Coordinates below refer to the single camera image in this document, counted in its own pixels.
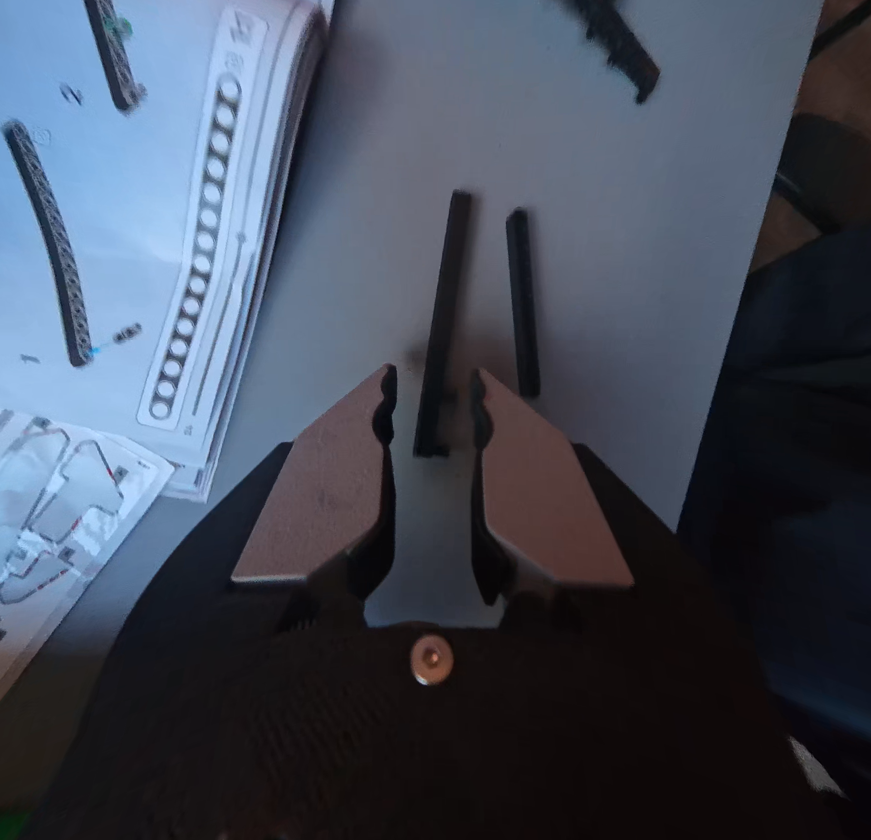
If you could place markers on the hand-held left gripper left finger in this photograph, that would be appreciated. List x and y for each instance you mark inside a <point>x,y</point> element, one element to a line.
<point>320,493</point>

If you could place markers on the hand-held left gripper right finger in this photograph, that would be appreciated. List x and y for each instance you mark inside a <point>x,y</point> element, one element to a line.
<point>544,499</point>

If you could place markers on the short black lego beam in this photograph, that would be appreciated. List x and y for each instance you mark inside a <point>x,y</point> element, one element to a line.
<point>522,302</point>

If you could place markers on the lego sticker sheet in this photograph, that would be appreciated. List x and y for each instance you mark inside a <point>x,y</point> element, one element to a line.
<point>61,513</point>

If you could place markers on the open lego instruction booklet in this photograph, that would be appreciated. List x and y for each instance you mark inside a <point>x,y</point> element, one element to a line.
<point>136,207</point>

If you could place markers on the partly built lego model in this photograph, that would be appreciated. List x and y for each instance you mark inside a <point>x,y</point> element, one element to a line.
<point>612,37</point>

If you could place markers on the person's dark blue clothing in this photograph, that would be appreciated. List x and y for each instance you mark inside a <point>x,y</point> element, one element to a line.
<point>782,445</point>

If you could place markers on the black office chair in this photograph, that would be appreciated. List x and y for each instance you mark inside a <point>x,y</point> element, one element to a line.
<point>823,139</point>

